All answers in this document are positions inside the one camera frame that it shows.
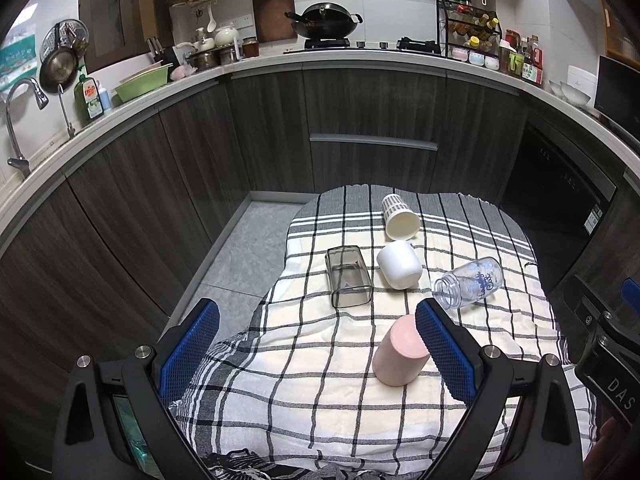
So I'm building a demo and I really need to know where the knife block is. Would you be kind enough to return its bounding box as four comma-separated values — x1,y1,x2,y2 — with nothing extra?
147,37,177,66

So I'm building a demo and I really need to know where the grey transparent square cup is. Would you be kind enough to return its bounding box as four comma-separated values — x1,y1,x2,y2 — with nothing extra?
325,245,373,309

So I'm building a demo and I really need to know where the steel drawer handle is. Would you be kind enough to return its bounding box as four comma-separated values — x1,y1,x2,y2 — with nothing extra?
309,132,440,152

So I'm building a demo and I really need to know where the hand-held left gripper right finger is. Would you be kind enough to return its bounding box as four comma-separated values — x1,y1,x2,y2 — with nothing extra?
415,299,586,480

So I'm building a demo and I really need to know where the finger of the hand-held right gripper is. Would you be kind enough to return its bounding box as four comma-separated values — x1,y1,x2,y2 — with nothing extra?
562,274,640,333

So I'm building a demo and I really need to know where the wooden window frame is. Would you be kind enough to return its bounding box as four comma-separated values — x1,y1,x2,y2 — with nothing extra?
79,0,160,73

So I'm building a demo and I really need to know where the white bowl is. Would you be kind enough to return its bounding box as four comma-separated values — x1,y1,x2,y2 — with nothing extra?
549,80,592,107

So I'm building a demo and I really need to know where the clear glass bottle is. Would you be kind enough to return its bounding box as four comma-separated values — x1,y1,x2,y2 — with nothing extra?
433,256,505,310

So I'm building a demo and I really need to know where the hanging steel strainer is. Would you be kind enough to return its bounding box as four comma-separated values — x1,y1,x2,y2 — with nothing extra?
40,19,88,61

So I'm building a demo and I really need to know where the black spice rack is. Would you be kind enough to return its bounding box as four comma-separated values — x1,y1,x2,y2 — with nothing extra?
436,0,502,58

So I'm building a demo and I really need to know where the black dishwasher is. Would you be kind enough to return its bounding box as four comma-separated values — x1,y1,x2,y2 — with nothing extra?
505,122,619,243

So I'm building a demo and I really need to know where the white rice cooker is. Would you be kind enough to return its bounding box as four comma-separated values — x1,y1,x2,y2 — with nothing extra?
562,66,599,98

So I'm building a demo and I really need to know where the checked cloth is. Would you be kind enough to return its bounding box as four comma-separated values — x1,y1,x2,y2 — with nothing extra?
177,184,598,480

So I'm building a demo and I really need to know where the green printed pack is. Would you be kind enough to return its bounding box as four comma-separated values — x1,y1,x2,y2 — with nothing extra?
0,30,41,92

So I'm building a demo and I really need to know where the steel faucet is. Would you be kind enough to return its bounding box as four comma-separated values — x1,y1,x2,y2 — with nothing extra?
5,78,49,178

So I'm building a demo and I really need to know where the pink cup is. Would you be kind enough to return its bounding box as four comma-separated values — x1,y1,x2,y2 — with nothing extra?
372,315,431,387

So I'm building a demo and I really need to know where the green dish soap bottle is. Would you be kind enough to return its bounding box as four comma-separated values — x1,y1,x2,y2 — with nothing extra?
74,74,103,121

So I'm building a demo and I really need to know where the gas stove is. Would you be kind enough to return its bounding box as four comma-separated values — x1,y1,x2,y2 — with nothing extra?
284,36,443,56

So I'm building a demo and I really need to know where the wooden cutting board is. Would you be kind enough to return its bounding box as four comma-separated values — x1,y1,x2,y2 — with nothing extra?
251,0,298,43

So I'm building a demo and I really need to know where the hanging frying pan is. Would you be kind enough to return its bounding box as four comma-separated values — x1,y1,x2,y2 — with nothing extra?
39,45,80,93

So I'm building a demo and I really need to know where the black wok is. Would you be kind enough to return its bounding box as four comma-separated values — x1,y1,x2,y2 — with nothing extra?
285,2,363,41

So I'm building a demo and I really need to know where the black microwave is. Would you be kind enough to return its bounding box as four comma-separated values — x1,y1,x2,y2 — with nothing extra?
595,55,640,136

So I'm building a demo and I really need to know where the white perforated cup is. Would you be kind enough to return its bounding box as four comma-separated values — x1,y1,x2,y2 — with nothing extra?
382,193,421,241

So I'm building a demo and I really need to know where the plain white cup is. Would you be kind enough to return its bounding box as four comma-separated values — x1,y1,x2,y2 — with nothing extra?
376,240,425,290

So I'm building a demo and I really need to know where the steel pot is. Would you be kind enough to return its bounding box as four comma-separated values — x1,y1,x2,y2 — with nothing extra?
187,45,238,70

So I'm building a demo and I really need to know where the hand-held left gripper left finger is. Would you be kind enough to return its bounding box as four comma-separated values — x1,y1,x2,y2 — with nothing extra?
52,298,221,480

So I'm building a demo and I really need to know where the group of sauce bottles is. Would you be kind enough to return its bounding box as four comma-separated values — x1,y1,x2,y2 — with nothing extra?
497,29,545,86

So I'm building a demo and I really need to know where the person's right hand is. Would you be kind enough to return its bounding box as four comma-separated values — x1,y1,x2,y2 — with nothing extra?
585,417,640,480

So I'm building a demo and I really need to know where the green basin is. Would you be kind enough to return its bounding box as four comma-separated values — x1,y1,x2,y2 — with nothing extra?
114,62,173,102

